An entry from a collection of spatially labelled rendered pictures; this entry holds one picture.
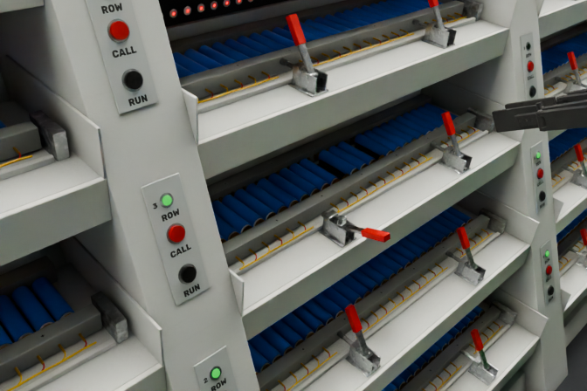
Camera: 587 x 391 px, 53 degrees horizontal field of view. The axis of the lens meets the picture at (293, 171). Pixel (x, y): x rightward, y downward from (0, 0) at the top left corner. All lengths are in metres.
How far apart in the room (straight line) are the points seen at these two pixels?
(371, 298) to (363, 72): 0.34
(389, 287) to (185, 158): 0.45
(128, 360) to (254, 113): 0.28
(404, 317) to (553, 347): 0.44
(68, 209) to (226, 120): 0.19
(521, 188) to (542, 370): 0.37
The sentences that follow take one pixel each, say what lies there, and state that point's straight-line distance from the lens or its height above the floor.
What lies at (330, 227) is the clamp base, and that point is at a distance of 0.73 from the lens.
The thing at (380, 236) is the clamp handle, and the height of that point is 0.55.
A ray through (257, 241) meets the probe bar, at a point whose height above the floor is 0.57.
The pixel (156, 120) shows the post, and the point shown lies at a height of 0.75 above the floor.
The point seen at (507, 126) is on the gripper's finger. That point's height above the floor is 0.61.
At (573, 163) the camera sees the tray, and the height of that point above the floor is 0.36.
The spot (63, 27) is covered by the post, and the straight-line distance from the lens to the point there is 0.52.
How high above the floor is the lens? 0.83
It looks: 16 degrees down
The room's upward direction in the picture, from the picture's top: 12 degrees counter-clockwise
